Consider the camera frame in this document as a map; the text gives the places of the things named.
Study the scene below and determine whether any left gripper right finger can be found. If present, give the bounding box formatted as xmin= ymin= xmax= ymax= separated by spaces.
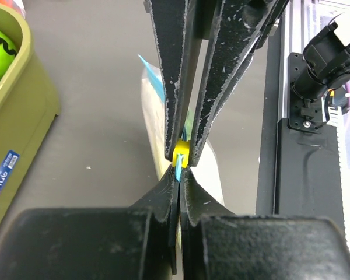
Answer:
xmin=179 ymin=168 xmax=350 ymax=279

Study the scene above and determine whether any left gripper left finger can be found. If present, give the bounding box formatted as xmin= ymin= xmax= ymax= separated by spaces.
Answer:
xmin=0 ymin=167 xmax=179 ymax=279

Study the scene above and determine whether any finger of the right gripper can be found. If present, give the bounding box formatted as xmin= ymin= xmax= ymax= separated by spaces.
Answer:
xmin=148 ymin=1 xmax=202 ymax=161
xmin=189 ymin=0 xmax=283 ymax=166

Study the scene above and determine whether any blue zip clear bag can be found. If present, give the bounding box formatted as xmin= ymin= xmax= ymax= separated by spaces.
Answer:
xmin=138 ymin=54 xmax=225 ymax=249

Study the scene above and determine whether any yellow zip slider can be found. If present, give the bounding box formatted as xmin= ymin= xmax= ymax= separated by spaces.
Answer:
xmin=172 ymin=139 xmax=190 ymax=168

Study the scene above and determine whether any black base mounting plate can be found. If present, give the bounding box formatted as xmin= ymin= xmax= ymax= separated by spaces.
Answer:
xmin=255 ymin=40 xmax=347 ymax=218

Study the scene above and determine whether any blue tub label sticker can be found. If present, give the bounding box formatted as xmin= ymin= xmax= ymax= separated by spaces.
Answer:
xmin=0 ymin=150 xmax=20 ymax=193

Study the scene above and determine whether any olive green plastic tub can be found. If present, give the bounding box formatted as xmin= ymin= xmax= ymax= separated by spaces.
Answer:
xmin=0 ymin=3 xmax=60 ymax=226

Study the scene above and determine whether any grey slotted cable duct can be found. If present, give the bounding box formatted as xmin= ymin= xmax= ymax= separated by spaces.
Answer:
xmin=327 ymin=106 xmax=350 ymax=138

